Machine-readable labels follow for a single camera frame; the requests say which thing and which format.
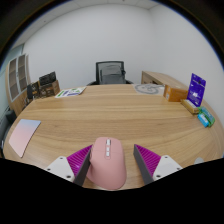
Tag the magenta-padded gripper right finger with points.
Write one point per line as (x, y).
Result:
(150, 159)

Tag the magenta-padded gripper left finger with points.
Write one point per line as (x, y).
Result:
(77, 160)

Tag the pink computer mouse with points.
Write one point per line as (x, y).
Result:
(108, 166)

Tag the pink-blue gradient mouse pad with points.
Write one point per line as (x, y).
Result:
(23, 135)

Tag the small blue packet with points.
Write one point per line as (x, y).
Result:
(203, 120)

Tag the small tan box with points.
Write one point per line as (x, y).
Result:
(190, 106)

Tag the colourful printed leaflet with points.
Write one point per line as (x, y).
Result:
(70, 92)

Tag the orange-brown box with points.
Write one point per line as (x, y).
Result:
(175, 94)

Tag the round grey-white disc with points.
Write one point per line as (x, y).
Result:
(148, 89)

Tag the green packet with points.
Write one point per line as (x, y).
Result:
(208, 116)

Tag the wide brown cardboard box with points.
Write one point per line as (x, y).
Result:
(50, 89)

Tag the black armchair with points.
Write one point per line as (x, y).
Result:
(8, 121)

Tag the wooden side cabinet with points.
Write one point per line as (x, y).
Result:
(160, 78)

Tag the black flat box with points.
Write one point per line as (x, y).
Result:
(47, 78)

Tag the grey mesh office chair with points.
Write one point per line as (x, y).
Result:
(111, 73)

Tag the wooden shelf unit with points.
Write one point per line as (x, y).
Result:
(16, 80)

